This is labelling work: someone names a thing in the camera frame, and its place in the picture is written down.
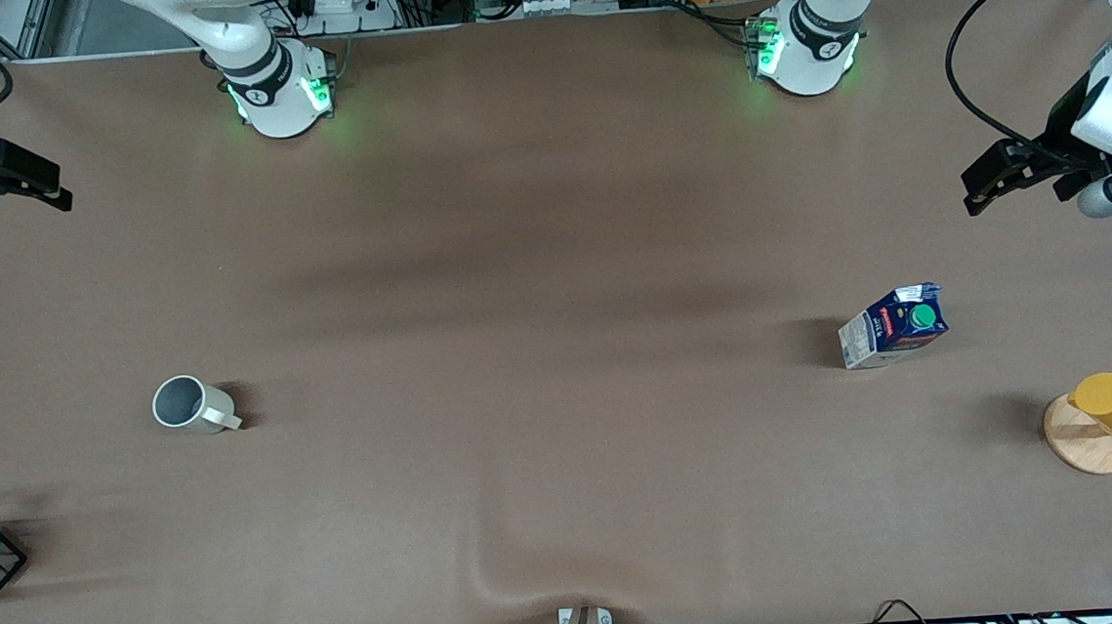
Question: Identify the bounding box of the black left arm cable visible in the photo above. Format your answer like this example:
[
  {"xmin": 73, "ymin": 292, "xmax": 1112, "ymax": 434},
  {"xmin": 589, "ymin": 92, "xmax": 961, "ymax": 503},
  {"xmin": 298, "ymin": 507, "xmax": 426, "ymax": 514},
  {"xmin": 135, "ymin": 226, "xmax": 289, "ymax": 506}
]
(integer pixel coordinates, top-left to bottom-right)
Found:
[{"xmin": 940, "ymin": 0, "xmax": 1112, "ymax": 180}]

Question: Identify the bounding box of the white power strip with plugs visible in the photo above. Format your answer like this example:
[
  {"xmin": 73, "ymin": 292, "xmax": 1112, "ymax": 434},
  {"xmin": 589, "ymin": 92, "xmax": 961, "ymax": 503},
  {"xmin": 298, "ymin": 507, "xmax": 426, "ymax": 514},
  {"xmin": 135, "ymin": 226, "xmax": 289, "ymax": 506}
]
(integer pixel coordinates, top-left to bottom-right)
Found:
[{"xmin": 285, "ymin": 0, "xmax": 402, "ymax": 38}]

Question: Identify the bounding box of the brown table cloth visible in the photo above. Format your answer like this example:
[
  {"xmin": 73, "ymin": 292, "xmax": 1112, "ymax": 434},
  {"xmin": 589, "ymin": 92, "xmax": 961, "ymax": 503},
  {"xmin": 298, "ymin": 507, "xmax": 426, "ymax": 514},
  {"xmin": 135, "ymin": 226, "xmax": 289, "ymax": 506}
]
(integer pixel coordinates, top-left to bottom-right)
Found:
[{"xmin": 0, "ymin": 0, "xmax": 1112, "ymax": 624}]

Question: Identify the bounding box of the black base cable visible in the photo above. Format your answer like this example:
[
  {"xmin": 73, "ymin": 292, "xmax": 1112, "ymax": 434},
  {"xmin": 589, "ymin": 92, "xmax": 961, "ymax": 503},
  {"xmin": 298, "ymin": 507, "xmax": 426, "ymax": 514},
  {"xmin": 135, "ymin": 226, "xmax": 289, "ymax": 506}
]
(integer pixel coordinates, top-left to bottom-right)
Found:
[{"xmin": 659, "ymin": 0, "xmax": 756, "ymax": 55}]

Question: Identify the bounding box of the blue white milk carton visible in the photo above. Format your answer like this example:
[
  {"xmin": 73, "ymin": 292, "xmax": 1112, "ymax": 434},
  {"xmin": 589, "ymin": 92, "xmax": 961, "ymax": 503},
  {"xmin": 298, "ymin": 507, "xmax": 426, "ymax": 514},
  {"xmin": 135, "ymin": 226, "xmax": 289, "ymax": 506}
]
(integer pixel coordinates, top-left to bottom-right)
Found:
[{"xmin": 835, "ymin": 281, "xmax": 952, "ymax": 372}]

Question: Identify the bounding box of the long white power strip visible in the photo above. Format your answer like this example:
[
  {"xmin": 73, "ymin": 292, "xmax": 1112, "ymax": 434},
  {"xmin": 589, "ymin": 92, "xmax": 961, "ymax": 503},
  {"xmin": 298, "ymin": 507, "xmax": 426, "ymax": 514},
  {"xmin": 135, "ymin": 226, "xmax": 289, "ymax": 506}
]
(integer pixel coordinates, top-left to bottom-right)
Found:
[{"xmin": 477, "ymin": 0, "xmax": 620, "ymax": 21}]

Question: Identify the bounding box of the white ceramic mug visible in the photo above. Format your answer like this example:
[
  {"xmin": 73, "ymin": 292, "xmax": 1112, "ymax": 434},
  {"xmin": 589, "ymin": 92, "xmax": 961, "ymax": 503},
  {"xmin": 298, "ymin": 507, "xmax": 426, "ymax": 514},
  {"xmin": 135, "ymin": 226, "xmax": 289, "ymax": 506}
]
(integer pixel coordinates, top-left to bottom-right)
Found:
[{"xmin": 149, "ymin": 370, "xmax": 244, "ymax": 440}]

